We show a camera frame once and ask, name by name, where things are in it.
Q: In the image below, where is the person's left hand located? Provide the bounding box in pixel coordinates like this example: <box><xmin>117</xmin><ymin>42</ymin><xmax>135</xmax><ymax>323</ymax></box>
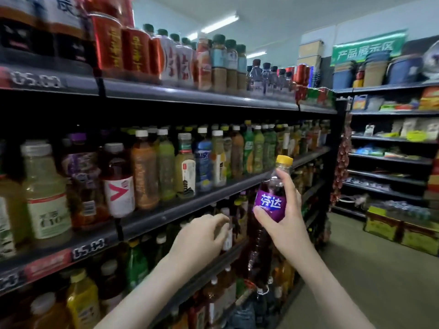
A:
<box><xmin>166</xmin><ymin>212</ymin><xmax>231</xmax><ymax>278</ymax></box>

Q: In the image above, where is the person's right hand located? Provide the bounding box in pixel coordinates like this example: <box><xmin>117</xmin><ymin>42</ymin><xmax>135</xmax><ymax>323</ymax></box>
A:
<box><xmin>252</xmin><ymin>168</ymin><xmax>316</xmax><ymax>271</ymax></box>

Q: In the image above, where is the purple grape Fanta bottle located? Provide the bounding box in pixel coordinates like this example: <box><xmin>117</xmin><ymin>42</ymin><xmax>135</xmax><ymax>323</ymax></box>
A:
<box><xmin>246</xmin><ymin>154</ymin><xmax>294</xmax><ymax>278</ymax></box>

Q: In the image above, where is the drinks shelf unit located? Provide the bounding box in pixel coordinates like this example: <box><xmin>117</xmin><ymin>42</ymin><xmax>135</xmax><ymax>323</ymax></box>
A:
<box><xmin>0</xmin><ymin>48</ymin><xmax>347</xmax><ymax>329</ymax></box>

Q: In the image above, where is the person's left forearm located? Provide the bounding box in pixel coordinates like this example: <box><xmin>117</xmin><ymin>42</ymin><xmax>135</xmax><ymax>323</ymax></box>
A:
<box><xmin>95</xmin><ymin>260</ymin><xmax>203</xmax><ymax>329</ymax></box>

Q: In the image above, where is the person's right forearm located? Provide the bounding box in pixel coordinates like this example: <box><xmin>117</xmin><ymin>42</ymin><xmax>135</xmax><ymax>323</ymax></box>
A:
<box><xmin>287</xmin><ymin>250</ymin><xmax>378</xmax><ymax>329</ymax></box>

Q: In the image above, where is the red shelf price strip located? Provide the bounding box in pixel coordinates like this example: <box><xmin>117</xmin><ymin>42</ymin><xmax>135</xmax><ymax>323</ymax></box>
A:
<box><xmin>0</xmin><ymin>226</ymin><xmax>122</xmax><ymax>293</ymax></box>
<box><xmin>0</xmin><ymin>65</ymin><xmax>101</xmax><ymax>95</ymax></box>

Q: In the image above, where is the green display crate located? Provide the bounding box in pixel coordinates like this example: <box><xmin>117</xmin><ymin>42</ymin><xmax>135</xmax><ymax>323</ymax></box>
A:
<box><xmin>401</xmin><ymin>217</ymin><xmax>439</xmax><ymax>256</ymax></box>
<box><xmin>364</xmin><ymin>205</ymin><xmax>403</xmax><ymax>242</ymax></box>

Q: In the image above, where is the stack of cardboard boxes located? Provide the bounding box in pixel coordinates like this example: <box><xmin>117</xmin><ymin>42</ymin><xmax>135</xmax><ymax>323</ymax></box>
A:
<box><xmin>297</xmin><ymin>39</ymin><xmax>325</xmax><ymax>70</ymax></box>

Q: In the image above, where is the row of tall red cans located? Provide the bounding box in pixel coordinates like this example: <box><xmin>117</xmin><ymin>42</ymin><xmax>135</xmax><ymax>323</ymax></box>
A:
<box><xmin>86</xmin><ymin>0</ymin><xmax>166</xmax><ymax>83</ymax></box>

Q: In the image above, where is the ceiling light tube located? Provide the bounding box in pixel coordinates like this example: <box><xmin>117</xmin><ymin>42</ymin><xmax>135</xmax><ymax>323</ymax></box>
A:
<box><xmin>201</xmin><ymin>13</ymin><xmax>240</xmax><ymax>35</ymax></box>

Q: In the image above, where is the green wall sign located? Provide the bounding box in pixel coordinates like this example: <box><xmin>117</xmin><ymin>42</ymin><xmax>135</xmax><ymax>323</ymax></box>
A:
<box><xmin>331</xmin><ymin>31</ymin><xmax>408</xmax><ymax>66</ymax></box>

